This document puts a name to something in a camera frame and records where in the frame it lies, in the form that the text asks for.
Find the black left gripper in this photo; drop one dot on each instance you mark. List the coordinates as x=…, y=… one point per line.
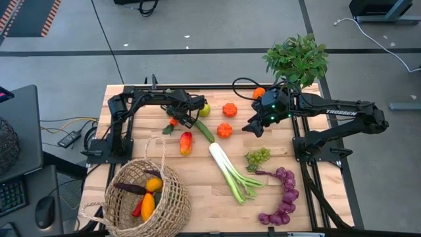
x=185, y=103

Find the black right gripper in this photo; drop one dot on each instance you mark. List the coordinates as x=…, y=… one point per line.
x=263, y=115

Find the orange carrot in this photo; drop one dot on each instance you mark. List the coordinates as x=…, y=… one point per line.
x=173, y=122

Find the green grape bunch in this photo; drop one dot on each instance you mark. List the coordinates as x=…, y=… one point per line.
x=260, y=154

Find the green apple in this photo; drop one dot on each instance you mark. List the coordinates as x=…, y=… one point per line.
x=205, y=111

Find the red yellow mango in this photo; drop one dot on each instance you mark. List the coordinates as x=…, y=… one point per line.
x=185, y=143

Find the bumpy green cucumber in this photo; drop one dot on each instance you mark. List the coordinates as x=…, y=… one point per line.
x=204, y=131

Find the orange pumpkin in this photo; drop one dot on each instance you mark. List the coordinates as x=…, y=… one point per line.
x=229, y=110
x=224, y=130

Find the orange tangerine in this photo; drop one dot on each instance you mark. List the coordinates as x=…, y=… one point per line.
x=258, y=93

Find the white green leek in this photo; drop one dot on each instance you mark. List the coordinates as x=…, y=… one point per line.
x=218, y=154

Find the yellow lemon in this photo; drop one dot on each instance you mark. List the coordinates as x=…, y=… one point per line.
x=154, y=184

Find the short dark green cucumber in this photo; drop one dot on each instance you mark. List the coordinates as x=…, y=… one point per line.
x=158, y=198

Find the red chili pepper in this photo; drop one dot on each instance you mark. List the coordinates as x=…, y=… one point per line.
x=137, y=210

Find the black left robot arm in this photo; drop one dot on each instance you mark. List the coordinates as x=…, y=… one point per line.
x=148, y=95

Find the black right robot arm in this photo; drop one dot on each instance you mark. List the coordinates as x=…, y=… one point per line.
x=342, y=112

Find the green potted plant black pot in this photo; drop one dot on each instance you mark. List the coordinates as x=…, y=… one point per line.
x=296, y=59

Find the black power adapter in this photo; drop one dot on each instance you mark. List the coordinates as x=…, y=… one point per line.
x=69, y=139

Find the grey floor bar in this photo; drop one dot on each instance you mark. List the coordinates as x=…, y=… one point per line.
x=404, y=106

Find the black computer mouse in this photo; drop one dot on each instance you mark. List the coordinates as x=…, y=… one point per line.
x=45, y=212

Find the dark desk base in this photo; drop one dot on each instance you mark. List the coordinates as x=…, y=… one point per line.
x=375, y=8

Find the black woven ball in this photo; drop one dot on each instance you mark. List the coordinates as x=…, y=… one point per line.
x=6, y=145

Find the device with pink screen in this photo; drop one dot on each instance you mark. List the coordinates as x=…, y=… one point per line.
x=5, y=94

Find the orange striped floor mat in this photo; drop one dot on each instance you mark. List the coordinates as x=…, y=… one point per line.
x=29, y=16

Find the black backlit keyboard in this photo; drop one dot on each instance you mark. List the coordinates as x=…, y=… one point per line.
x=11, y=197

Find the black aluminium table frame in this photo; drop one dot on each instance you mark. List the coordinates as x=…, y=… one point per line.
x=213, y=87

